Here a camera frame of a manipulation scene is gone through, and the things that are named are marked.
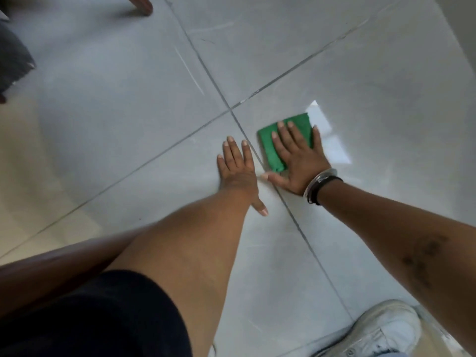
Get person's leg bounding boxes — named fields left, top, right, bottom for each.
left=0, top=226, right=153, bottom=318

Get silver bangle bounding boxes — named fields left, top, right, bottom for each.
left=303, top=168, right=338, bottom=199

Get green scouring pad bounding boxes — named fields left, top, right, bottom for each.
left=257, top=113, right=314, bottom=173

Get white sneaker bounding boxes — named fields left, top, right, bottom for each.
left=314, top=300, right=422, bottom=357

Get dark grey cloth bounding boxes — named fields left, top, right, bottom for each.
left=0, top=10, right=36, bottom=104

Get black shorts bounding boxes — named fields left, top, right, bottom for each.
left=0, top=270, right=193, bottom=357

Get brown wooden furniture leg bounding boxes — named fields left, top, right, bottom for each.
left=124, top=0, right=153, bottom=16

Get person's right hand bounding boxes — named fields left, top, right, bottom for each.
left=262, top=121, right=331, bottom=197

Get person's right forearm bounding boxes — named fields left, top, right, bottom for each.
left=316, top=180, right=476, bottom=352

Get person's left forearm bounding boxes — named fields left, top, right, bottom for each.
left=104, top=184, right=259, bottom=357

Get person's left hand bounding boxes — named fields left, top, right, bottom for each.
left=217, top=136, right=268, bottom=217

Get black wrist band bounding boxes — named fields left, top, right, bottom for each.
left=308, top=176, right=343, bottom=206

